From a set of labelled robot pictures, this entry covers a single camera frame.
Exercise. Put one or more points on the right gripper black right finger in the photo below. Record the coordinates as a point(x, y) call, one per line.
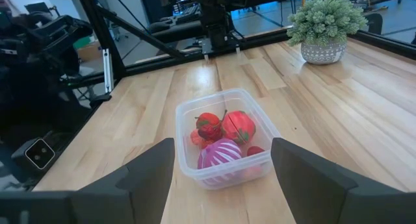
point(325, 198)

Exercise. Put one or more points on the clear plastic tupperware container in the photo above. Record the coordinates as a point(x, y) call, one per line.
point(227, 97)

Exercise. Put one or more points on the large red dragon fruit toy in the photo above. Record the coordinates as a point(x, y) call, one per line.
point(239, 126)

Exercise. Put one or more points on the pink peach toy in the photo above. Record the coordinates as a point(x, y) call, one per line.
point(196, 139)

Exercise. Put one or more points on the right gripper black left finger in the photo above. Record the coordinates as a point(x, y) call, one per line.
point(130, 201)

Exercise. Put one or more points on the purple spiky ball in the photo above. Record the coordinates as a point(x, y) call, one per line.
point(219, 154)

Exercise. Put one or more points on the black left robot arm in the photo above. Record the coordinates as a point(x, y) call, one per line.
point(216, 19)

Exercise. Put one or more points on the black round pole base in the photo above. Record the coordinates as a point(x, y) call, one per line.
point(373, 22)

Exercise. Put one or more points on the small black square camera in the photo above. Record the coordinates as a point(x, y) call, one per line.
point(39, 153)

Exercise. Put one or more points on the brown cardboard box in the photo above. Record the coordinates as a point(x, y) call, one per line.
point(89, 52)

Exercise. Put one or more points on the backlit computer keyboard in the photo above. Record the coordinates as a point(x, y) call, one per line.
point(188, 13)

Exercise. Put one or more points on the green potted succulent plant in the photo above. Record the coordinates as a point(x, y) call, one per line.
point(325, 22)

